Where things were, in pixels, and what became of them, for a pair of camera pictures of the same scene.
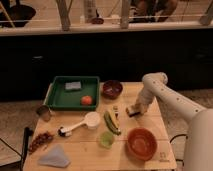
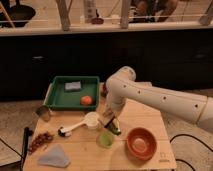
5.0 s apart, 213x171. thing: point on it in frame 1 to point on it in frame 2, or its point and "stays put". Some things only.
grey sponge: [72, 85] stays put
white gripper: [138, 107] to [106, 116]
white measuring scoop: [91, 121] stays put
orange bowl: [141, 144] stays put
